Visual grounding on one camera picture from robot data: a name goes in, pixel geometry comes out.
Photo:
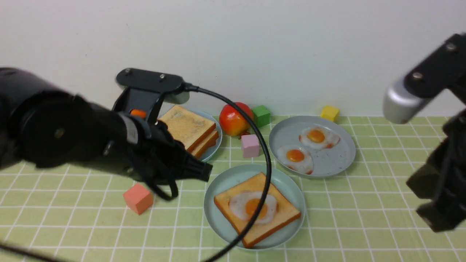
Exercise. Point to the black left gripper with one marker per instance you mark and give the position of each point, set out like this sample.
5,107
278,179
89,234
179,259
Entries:
164,158

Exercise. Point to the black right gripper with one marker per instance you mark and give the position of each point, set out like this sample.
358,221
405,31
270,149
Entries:
442,179

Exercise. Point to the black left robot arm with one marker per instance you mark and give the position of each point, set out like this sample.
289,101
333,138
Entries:
47,126

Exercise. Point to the light blue bread plate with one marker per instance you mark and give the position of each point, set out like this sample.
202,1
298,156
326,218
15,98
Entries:
214,145

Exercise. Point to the red yellow apple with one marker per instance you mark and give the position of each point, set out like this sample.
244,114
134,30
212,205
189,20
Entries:
232,122

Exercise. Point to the pink cube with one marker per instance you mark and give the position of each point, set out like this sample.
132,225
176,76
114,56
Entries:
250,146

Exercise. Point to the salmon red cube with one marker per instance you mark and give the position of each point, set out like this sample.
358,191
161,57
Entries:
138,198

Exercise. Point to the orange fruit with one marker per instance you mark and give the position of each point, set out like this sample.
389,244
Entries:
139,113

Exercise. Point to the green cube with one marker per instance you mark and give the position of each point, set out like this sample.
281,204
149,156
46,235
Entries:
261,115

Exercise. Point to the teal front plate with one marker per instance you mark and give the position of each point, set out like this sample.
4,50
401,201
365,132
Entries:
233,177

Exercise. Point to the grey egg plate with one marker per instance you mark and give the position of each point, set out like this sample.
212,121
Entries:
326,162

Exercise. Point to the yellow cube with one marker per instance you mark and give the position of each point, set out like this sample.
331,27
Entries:
330,113

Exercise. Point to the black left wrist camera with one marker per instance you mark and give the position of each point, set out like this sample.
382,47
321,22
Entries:
146,91

